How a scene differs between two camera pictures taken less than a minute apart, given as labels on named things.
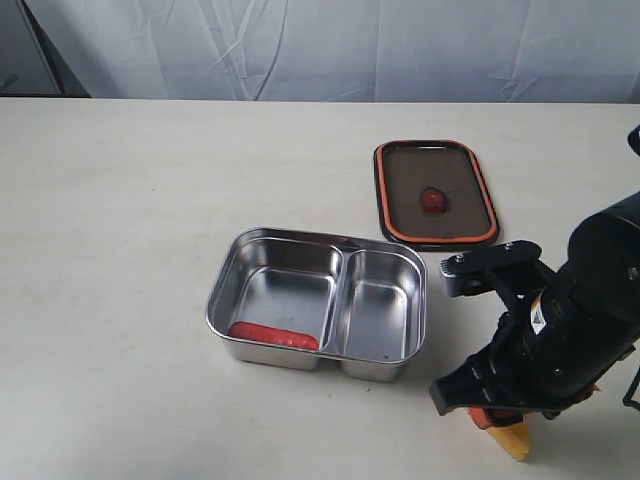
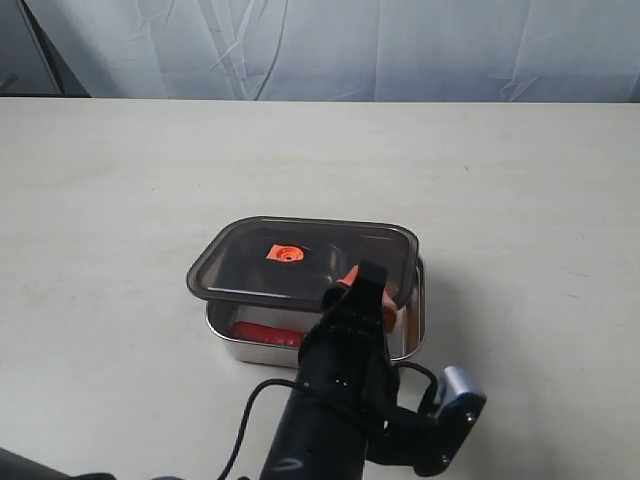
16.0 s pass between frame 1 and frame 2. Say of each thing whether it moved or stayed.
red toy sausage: stayed
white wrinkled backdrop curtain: stayed
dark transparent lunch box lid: moved
